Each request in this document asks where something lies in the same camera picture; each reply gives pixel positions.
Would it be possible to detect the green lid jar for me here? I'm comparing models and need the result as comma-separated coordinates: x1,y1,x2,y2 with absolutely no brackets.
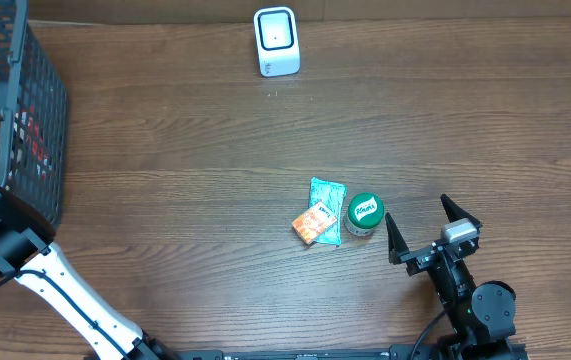
344,192,385,237

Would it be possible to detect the orange small box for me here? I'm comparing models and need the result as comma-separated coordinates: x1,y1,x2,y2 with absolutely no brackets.
291,201,337,245

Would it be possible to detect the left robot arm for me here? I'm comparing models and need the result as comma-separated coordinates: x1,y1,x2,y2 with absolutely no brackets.
0,174,177,359

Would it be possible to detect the white barcode scanner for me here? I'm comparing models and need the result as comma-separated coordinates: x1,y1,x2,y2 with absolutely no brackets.
253,6,301,77

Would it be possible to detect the teal wipes packet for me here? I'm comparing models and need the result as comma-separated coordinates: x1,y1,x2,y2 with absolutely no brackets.
309,177,347,246

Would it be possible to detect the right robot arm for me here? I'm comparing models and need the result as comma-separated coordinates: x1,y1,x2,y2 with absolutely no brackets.
385,194,527,359

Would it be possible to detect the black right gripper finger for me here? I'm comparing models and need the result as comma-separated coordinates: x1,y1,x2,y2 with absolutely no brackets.
440,194,483,229
385,212,410,263

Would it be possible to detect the grey plastic mesh basket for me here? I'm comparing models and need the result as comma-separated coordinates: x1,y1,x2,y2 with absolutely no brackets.
0,0,68,226

